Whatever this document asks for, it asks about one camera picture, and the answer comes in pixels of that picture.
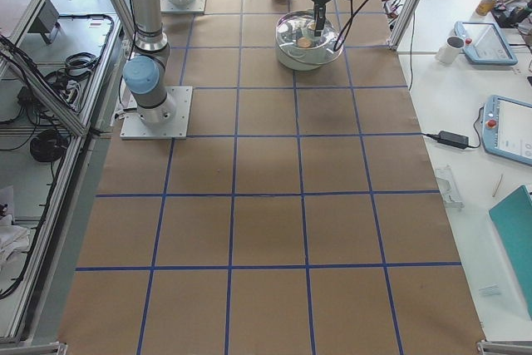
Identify brown egg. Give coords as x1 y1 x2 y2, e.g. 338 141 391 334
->
297 37 313 48

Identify pale green electric pot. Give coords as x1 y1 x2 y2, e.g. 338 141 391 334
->
273 10 345 72

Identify white mug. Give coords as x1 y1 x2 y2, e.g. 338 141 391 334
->
435 36 465 65

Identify yellow drink can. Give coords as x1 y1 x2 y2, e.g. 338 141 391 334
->
475 0 498 16

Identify upper blue teach pendant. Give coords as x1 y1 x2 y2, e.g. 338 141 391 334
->
454 22 518 66

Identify blue teach pendant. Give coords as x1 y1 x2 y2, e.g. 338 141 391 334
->
454 22 518 66
481 95 531 165

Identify black power adapter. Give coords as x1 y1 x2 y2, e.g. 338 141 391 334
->
436 131 469 150

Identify brown paper table mat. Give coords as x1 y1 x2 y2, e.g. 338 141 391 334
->
58 0 484 354

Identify clear plastic holder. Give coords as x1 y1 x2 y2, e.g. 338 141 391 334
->
434 165 464 210

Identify lower blue teach pendant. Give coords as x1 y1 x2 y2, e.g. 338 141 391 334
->
481 95 531 165

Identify teal folder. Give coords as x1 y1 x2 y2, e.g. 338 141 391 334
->
489 185 531 339

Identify white crumpled cloth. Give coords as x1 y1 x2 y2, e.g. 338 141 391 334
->
0 186 31 264

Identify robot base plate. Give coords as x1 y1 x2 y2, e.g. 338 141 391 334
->
121 86 193 140

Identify coiled black cables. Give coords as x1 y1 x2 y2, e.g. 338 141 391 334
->
29 128 70 165

